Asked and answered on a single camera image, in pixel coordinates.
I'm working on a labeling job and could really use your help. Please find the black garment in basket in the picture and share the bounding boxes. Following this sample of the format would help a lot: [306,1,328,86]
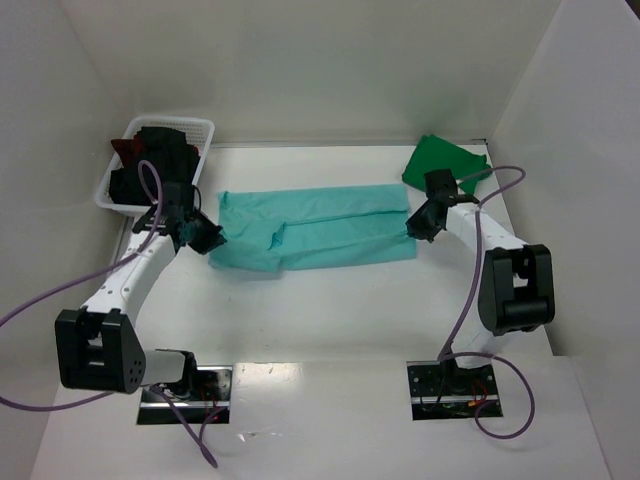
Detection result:
[108,126,201,207]

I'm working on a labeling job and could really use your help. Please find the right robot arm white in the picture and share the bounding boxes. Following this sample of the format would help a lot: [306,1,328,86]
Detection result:
[406,166,556,370]

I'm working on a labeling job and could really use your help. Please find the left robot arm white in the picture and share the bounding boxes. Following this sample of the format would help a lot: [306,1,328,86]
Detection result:
[54,182,225,394]

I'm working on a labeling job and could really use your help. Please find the dark green folded t shirt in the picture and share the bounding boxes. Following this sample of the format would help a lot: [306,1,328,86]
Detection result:
[401,135,491,194]

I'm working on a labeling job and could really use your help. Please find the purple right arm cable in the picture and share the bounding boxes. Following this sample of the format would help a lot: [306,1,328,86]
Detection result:
[437,165,539,440]

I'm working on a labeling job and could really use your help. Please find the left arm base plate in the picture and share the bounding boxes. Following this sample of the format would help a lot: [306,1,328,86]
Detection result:
[136,366,233,426]

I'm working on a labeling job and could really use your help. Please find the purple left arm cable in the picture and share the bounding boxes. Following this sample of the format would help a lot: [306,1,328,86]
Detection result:
[0,159,220,469]

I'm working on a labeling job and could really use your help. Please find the red garment in basket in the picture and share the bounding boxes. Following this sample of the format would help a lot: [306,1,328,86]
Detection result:
[111,135,146,168]

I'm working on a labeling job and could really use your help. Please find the teal t shirt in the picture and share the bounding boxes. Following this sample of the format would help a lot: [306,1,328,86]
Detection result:
[209,184,417,273]

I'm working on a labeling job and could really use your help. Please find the white plastic laundry basket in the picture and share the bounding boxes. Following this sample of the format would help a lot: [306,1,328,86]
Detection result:
[94,115,215,217]

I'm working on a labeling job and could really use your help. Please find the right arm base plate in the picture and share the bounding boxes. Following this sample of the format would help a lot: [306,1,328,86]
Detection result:
[407,360,503,421]

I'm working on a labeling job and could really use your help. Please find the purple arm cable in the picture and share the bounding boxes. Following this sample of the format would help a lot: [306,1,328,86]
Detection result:
[0,159,220,469]
[437,165,539,440]

